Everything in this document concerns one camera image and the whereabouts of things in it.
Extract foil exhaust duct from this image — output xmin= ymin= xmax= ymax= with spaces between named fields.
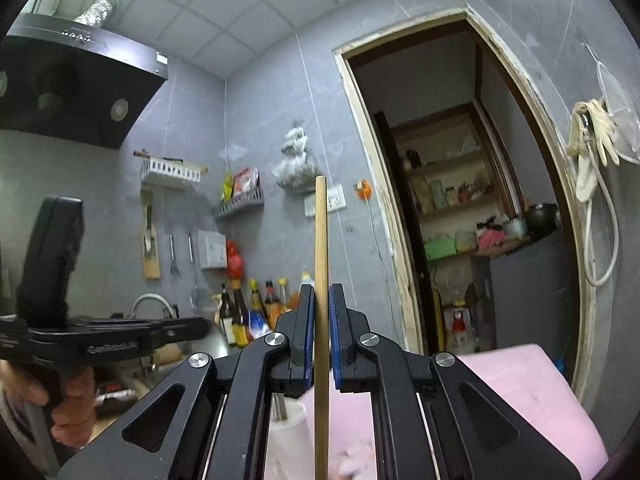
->
xmin=74 ymin=0 xmax=117 ymax=28

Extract hanging filled plastic bag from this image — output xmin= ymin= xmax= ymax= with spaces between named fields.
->
xmin=270 ymin=119 xmax=319 ymax=195

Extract white red container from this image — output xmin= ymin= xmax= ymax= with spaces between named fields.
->
xmin=445 ymin=301 xmax=476 ymax=353

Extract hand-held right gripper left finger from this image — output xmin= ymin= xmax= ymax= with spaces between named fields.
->
xmin=56 ymin=284 xmax=317 ymax=480

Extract row of sauce bottles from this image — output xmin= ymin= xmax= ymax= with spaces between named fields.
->
xmin=218 ymin=271 xmax=317 ymax=348

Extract wooden chopstick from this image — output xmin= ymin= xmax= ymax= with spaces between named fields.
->
xmin=315 ymin=176 xmax=330 ymax=480

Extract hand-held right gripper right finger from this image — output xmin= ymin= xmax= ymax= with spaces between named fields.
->
xmin=328 ymin=284 xmax=583 ymax=480

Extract cream rubber gloves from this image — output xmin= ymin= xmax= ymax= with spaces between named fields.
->
xmin=567 ymin=99 xmax=621 ymax=203

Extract wooden shelf unit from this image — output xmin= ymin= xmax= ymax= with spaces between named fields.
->
xmin=390 ymin=102 xmax=526 ymax=261

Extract dark wooden door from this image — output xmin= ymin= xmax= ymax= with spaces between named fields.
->
xmin=374 ymin=110 xmax=431 ymax=356

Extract white utensil holder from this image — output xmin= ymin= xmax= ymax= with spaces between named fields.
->
xmin=270 ymin=395 xmax=321 ymax=480

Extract white wall box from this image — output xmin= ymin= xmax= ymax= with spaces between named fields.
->
xmin=197 ymin=230 xmax=230 ymax=270

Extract person's left hand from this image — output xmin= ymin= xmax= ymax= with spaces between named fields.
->
xmin=0 ymin=360 xmax=97 ymax=450

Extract cream door frame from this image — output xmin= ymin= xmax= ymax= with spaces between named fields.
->
xmin=332 ymin=6 xmax=596 ymax=401

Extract white wall rack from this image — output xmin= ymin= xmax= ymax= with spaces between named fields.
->
xmin=134 ymin=149 xmax=209 ymax=186

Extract black pot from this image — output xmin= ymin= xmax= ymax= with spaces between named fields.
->
xmin=524 ymin=202 xmax=561 ymax=241

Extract white wall socket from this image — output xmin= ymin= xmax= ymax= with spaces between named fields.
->
xmin=304 ymin=185 xmax=347 ymax=218

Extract grey cabinet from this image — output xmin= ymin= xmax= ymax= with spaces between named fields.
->
xmin=470 ymin=232 xmax=581 ymax=361

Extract wooden knife holder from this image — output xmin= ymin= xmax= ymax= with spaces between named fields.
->
xmin=141 ymin=191 xmax=162 ymax=281

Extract metal pot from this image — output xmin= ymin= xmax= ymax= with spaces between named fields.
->
xmin=502 ymin=215 xmax=528 ymax=241

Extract metal faucet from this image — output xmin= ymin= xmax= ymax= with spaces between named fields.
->
xmin=131 ymin=294 xmax=180 ymax=320

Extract pink table cloth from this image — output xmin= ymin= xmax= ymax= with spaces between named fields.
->
xmin=262 ymin=342 xmax=611 ymax=480

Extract grey wall shelf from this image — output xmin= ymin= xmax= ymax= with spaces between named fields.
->
xmin=211 ymin=186 xmax=265 ymax=220

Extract white hose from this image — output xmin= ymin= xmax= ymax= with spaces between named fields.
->
xmin=582 ymin=115 xmax=621 ymax=288

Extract red plastic bag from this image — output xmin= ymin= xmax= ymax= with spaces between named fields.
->
xmin=226 ymin=240 xmax=246 ymax=280

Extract clear plastic bag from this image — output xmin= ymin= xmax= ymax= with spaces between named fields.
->
xmin=595 ymin=60 xmax=640 ymax=165

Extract pink cloth bundle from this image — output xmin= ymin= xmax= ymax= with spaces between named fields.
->
xmin=477 ymin=227 xmax=506 ymax=251

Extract white power cable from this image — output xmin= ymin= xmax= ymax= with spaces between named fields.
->
xmin=367 ymin=197 xmax=401 ymax=351

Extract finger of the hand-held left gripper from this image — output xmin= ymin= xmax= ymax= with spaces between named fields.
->
xmin=149 ymin=316 xmax=211 ymax=357

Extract black range hood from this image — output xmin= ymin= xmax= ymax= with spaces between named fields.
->
xmin=0 ymin=14 xmax=169 ymax=150

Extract green box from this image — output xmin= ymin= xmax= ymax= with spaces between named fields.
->
xmin=424 ymin=237 xmax=457 ymax=261

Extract hanging metal ladle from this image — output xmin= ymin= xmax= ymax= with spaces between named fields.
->
xmin=187 ymin=234 xmax=213 ymax=311

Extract red snack packet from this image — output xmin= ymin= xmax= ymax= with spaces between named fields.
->
xmin=232 ymin=167 xmax=260 ymax=197

